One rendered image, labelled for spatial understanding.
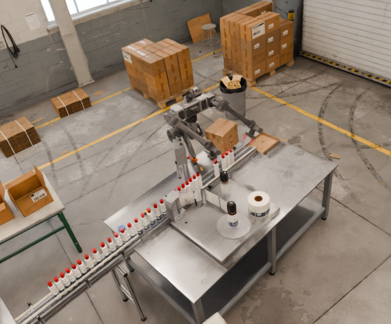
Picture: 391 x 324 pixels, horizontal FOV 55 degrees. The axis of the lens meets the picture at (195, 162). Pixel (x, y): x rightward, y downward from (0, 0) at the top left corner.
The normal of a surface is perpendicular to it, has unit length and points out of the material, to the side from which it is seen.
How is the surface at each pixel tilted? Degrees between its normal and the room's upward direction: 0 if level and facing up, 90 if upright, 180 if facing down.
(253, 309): 0
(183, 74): 91
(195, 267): 0
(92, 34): 90
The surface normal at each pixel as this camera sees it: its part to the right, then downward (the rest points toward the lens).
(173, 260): -0.14, -0.77
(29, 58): 0.57, 0.46
